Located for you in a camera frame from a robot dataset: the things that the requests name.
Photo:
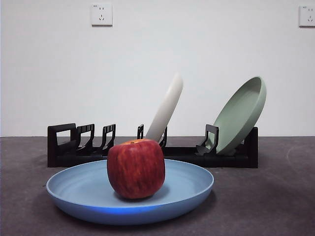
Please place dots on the red apple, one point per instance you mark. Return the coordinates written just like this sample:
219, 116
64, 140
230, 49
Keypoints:
135, 169

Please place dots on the blue round plate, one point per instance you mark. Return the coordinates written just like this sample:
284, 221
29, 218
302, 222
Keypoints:
81, 186

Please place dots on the white round plate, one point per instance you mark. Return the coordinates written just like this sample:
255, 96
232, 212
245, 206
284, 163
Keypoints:
167, 105

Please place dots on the black plate rack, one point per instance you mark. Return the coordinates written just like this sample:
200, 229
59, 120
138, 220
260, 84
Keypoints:
221, 161

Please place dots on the green round plate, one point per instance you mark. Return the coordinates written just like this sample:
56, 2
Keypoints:
236, 123

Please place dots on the white wall socket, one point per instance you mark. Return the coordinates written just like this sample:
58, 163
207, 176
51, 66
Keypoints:
307, 16
102, 14

